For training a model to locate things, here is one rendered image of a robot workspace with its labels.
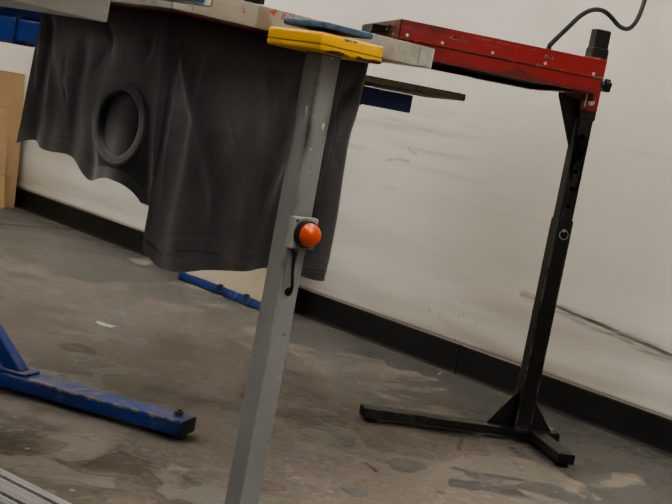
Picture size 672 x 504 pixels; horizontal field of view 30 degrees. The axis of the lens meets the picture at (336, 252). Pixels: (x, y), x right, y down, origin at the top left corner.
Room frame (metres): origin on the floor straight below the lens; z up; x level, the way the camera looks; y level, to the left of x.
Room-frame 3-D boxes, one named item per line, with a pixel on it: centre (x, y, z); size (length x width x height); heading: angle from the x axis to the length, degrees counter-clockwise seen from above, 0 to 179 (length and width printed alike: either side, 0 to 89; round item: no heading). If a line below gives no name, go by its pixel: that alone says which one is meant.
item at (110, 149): (2.28, 0.47, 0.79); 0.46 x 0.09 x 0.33; 43
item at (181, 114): (2.23, 0.17, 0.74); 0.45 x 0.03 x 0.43; 133
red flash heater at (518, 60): (3.53, -0.30, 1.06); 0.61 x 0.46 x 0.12; 103
